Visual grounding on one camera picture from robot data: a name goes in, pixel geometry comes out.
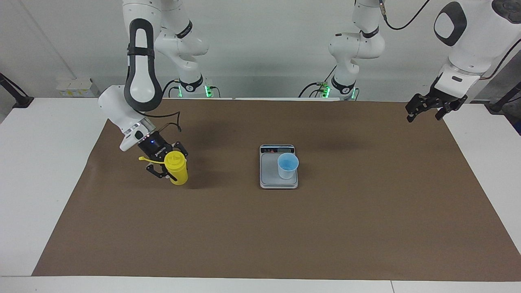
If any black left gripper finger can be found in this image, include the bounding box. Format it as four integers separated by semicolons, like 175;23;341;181
405;93;431;123
435;94;468;122

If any yellow squeeze bottle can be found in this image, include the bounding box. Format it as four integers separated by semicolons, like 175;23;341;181
138;151;189;186

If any light blue plastic cup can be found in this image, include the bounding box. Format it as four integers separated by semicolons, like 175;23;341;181
277;153;299;180

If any silver digital kitchen scale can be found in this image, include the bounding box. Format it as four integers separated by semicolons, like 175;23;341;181
259;144;299;190

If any black clamp stand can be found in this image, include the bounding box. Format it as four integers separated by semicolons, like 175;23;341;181
484;81;521;113
0;72;34;109

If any brown table mat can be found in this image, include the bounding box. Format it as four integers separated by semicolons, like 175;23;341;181
32;98;521;282

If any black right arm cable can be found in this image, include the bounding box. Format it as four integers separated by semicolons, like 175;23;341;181
136;107;183;133

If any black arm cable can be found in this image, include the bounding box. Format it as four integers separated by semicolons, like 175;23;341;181
136;107;183;133
379;0;521;81

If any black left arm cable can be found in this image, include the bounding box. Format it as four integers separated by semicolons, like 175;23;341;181
379;0;521;81

